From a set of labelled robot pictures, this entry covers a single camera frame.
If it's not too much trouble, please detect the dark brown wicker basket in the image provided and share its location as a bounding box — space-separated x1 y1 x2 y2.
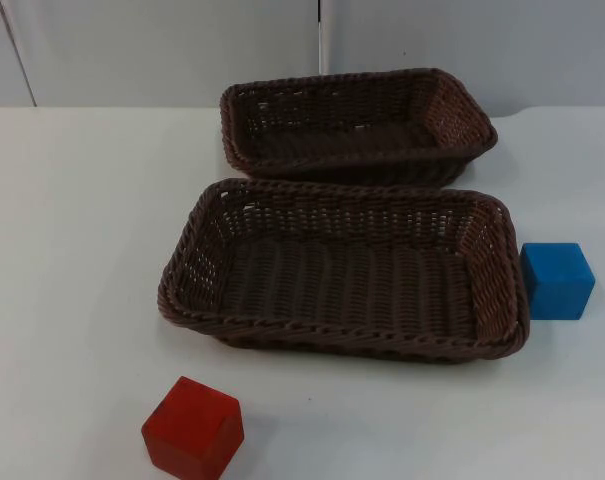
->
156 176 531 366
218 66 499 187

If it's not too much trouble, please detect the red cube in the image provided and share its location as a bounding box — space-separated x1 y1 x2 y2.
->
141 375 246 473

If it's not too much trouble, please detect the blue cube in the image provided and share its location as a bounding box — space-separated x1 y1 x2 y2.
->
519 242 596 321

